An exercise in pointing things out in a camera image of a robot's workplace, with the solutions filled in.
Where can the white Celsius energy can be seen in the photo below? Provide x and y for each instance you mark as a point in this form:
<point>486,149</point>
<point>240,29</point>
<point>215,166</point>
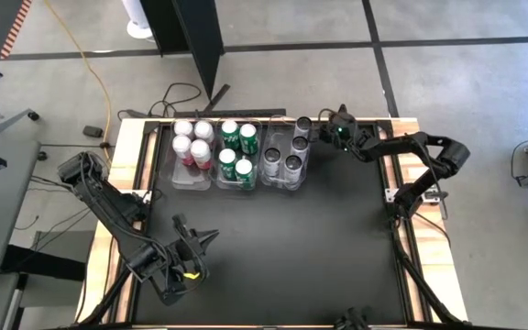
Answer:
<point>293,167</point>
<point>299,146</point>
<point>271,160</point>
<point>303,124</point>

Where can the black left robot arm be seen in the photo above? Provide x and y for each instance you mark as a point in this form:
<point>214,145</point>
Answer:
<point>108,206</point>

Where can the long black bar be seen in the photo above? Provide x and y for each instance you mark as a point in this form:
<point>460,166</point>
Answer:
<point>227,113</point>

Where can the green Sprite soda can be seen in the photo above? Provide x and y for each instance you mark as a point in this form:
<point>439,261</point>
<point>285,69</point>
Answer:
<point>245,172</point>
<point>248,137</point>
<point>230,133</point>
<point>227,162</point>

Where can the pink white Spindrift can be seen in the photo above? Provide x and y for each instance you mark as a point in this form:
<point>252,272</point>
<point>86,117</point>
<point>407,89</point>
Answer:
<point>182,147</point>
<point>183,128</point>
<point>201,153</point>
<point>203,131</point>

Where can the small black power adapter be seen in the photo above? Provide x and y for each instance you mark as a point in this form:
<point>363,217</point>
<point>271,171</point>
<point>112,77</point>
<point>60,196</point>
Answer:
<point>93,131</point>

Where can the white round pedestal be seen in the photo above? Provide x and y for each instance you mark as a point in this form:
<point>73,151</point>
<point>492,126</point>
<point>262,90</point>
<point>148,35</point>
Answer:
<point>135,23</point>

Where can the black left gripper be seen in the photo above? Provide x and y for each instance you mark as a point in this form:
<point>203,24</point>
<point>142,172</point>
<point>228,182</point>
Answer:
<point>181,261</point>

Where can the clear plastic storage bin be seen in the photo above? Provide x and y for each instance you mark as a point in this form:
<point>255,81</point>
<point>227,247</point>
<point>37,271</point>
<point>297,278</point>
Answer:
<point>238,183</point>
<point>190,181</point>
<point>278,181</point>

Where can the black standing panel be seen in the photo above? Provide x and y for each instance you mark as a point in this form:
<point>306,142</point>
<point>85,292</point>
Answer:
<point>186,36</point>

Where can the small yellow tag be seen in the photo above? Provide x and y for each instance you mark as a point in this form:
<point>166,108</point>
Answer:
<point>193,276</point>

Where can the black desk side panel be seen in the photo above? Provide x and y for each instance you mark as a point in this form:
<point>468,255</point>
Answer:
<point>39,263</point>

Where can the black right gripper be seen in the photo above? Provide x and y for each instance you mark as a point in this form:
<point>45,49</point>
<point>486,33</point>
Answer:
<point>343,130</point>

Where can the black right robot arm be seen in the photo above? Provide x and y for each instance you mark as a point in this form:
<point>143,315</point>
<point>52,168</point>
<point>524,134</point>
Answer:
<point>410,146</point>

